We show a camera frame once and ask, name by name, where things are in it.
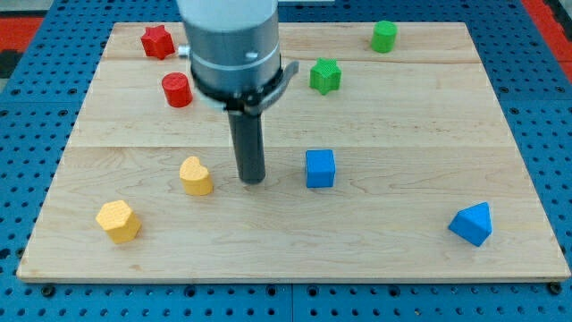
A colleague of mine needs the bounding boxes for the red cylinder block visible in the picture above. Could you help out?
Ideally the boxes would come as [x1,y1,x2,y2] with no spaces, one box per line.
[161,72,193,108]

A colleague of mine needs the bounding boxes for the blue cube block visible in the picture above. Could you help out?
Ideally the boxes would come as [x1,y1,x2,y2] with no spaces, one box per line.
[306,149,336,188]

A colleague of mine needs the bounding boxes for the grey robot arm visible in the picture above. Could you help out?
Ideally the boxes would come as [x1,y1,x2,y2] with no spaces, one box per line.
[176,0,299,116]

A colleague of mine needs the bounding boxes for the wooden board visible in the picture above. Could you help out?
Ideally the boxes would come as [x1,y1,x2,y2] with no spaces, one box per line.
[17,22,570,284]

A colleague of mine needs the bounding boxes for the blue triangle block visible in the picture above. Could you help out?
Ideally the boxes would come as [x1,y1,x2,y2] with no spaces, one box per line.
[448,202,492,247]

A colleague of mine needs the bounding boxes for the green cylinder block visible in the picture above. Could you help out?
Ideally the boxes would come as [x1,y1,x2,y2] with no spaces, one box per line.
[370,21,398,54]

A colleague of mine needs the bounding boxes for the red star block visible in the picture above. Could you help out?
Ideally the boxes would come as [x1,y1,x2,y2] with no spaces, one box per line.
[140,25,175,60]

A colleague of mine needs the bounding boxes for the yellow hexagon block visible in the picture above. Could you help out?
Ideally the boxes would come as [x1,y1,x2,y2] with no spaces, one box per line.
[96,200,142,244]

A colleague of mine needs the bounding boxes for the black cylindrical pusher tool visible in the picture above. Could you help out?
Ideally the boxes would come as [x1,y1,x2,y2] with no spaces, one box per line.
[228,112,265,184]

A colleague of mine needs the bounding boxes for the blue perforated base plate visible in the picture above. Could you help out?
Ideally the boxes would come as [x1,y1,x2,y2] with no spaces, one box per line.
[1,1,571,321]

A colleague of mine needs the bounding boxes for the green star block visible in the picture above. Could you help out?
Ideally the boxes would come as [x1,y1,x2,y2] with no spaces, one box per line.
[309,57,341,95]

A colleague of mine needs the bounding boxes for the yellow heart block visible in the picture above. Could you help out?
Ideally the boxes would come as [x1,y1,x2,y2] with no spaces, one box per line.
[179,156,214,196]

